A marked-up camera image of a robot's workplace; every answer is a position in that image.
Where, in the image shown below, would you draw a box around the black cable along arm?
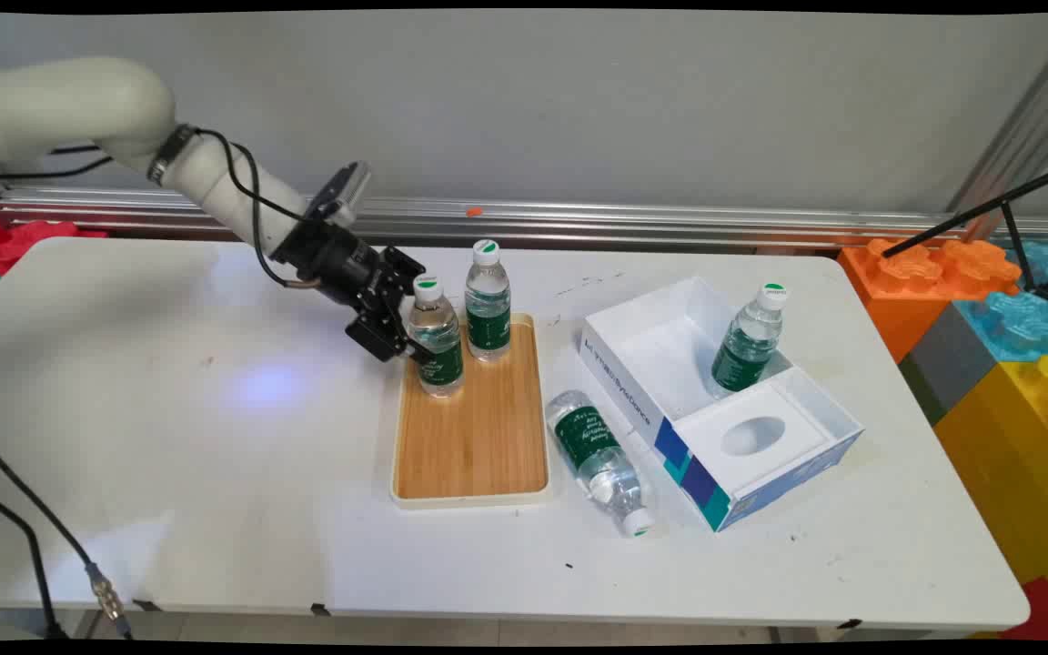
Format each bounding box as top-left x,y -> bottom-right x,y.
0,126 -> 321,290

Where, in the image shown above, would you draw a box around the red giant toy block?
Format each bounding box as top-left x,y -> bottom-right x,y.
997,576 -> 1048,643

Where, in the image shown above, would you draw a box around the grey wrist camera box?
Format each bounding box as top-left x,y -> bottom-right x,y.
304,161 -> 373,228

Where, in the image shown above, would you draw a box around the black cable with metal connector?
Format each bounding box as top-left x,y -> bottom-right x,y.
0,424 -> 134,640

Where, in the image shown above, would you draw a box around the horizontal aluminium rail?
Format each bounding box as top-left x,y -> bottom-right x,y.
0,185 -> 1048,248

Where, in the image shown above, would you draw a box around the black tripod stand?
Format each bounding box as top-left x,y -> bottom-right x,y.
882,158 -> 1048,307

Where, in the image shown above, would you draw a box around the white cardboard box, blue print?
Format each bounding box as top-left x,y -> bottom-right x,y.
576,275 -> 867,534

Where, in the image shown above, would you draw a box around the orange giant toy block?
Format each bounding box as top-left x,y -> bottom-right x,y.
837,237 -> 1023,362

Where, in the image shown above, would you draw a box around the plain black cable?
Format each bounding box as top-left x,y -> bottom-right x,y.
0,479 -> 66,640

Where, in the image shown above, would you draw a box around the red giant toy blocks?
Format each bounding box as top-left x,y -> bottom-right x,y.
0,217 -> 110,277

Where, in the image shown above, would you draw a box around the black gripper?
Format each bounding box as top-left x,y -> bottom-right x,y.
271,218 -> 434,366

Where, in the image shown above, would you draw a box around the yellow giant toy block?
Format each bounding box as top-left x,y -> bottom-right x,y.
932,353 -> 1048,630

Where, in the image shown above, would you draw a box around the light blue giant toy block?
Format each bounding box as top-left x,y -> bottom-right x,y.
952,289 -> 1048,365
997,239 -> 1048,301

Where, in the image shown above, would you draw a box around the bamboo tray with cream rim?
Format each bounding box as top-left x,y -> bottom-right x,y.
388,311 -> 555,509

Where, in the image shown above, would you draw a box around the green label water bottle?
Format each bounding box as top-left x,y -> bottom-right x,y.
407,273 -> 467,399
710,281 -> 791,399
463,238 -> 514,364
544,388 -> 660,539

